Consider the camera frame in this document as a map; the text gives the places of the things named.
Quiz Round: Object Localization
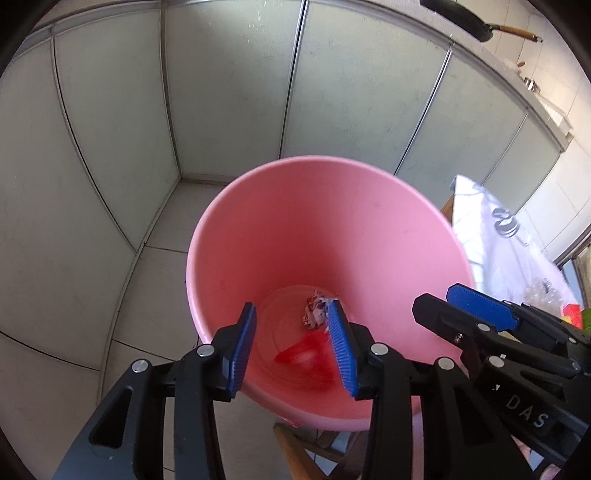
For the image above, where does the red plastic wrapper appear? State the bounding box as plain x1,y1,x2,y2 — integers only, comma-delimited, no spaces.
274,335,342,386

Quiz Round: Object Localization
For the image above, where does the pink plastic bucket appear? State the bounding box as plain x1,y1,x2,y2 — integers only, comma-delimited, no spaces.
185,156,476,432

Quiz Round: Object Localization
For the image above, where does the floral table cloth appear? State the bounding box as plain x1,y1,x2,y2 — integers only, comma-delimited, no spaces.
450,174,585,319

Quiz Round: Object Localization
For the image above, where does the wooden stool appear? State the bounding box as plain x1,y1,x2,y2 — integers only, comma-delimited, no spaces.
273,422,370,480

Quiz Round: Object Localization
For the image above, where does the white plastic container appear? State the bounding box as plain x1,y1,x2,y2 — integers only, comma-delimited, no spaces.
542,104,574,140

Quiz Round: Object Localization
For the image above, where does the crumpled printed paper wrapper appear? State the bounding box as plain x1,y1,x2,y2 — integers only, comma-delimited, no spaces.
302,290,340,330

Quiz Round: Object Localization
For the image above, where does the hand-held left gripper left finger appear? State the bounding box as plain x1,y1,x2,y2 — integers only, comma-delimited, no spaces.
52,302,257,480

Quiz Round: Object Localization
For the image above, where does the black frying pan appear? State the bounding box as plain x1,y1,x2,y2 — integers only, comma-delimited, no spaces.
420,0,542,43

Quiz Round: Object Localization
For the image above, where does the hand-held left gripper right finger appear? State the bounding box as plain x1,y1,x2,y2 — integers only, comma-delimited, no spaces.
326,299,532,480

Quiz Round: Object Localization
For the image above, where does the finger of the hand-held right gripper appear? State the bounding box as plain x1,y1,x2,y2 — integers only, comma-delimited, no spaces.
412,293,583,380
447,284,591,365

